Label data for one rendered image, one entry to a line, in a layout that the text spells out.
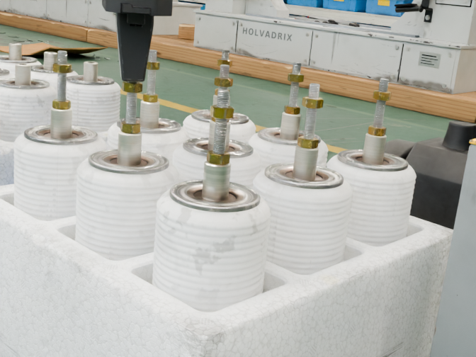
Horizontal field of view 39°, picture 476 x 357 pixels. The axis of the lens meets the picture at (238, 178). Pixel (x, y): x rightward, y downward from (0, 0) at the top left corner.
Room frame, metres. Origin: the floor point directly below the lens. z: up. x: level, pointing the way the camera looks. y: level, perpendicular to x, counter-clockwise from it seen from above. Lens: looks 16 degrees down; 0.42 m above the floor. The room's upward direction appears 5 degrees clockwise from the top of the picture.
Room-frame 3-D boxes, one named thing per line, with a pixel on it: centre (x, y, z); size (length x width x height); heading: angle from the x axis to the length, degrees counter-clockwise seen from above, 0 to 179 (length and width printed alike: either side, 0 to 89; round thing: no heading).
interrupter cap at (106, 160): (0.62, 0.10, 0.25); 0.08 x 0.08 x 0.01
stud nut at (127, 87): (0.62, 0.10, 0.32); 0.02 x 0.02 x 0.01; 20
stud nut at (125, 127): (0.62, 0.10, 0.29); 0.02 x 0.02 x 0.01; 20
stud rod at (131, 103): (0.62, 0.10, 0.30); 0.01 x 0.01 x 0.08
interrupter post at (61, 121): (0.70, 0.19, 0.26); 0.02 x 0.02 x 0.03
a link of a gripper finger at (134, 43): (0.60, 0.10, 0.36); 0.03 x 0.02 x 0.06; 104
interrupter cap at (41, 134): (0.70, 0.19, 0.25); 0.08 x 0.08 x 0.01
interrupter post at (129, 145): (0.62, 0.10, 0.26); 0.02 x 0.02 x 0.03
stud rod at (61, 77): (0.70, 0.19, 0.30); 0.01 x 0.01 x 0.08
